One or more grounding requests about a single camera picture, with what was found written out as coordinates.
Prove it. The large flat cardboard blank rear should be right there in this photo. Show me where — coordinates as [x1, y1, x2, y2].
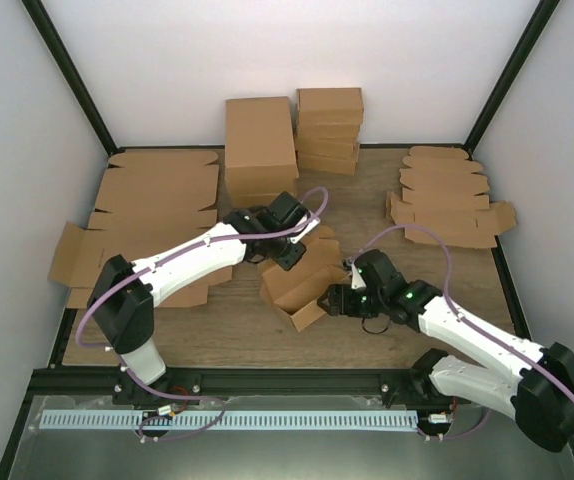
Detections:
[95, 150, 219, 213]

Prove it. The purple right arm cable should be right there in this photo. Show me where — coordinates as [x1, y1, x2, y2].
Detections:
[351, 223, 574, 437]

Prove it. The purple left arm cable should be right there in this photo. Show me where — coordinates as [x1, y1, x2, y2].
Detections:
[75, 187, 330, 401]

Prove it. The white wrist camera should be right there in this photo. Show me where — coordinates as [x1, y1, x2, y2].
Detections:
[342, 258, 366, 291]
[288, 215, 320, 244]

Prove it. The small folded box bottom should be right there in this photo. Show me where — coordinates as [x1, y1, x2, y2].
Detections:
[297, 157, 357, 176]

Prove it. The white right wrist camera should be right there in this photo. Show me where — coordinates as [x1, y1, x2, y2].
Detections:
[342, 258, 366, 291]

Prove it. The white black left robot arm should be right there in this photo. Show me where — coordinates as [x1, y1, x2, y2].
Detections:
[84, 192, 320, 404]

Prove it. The large flat cardboard blank front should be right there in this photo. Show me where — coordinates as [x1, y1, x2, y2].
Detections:
[49, 209, 217, 309]

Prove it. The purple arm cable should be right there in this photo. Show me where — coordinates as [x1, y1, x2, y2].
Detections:
[351, 223, 574, 437]
[75, 187, 330, 401]

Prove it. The light blue slotted cable duct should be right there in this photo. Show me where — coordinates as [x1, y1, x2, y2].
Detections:
[38, 410, 418, 433]

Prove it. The small folded box stack top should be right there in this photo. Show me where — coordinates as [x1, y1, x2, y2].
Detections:
[296, 87, 364, 125]

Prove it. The large folded cardboard box top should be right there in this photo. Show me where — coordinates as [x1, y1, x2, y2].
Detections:
[225, 96, 299, 197]

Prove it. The black frame post right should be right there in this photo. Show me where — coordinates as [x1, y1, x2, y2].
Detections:
[463, 0, 560, 153]

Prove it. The black frame post left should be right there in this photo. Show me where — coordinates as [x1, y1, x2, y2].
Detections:
[21, 0, 118, 157]

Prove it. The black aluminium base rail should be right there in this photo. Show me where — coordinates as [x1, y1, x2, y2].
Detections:
[28, 366, 452, 408]

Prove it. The small brown cardboard box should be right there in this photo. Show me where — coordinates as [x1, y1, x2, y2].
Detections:
[258, 225, 348, 332]

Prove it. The stack of small flat blanks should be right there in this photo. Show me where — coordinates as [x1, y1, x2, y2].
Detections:
[386, 146, 517, 249]

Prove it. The large folded cardboard box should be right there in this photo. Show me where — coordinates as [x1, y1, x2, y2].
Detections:
[229, 192, 281, 208]
[225, 96, 299, 197]

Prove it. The black frame post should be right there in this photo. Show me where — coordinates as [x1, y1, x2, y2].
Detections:
[463, 0, 560, 153]
[21, 0, 118, 157]

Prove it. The large flat cardboard blank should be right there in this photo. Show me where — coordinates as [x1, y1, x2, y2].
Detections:
[95, 150, 219, 213]
[49, 209, 217, 309]

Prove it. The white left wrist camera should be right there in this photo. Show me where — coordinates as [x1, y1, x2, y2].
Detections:
[288, 215, 320, 244]

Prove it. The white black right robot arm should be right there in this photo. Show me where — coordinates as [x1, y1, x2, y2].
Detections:
[317, 249, 574, 452]

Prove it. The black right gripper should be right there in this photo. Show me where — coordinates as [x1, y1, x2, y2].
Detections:
[317, 284, 386, 319]

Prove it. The large folded cardboard box bottom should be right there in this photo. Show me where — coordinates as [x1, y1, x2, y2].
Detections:
[229, 192, 281, 208]

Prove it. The clear acrylic cover plate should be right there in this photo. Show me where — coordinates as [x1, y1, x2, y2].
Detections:
[9, 415, 574, 479]

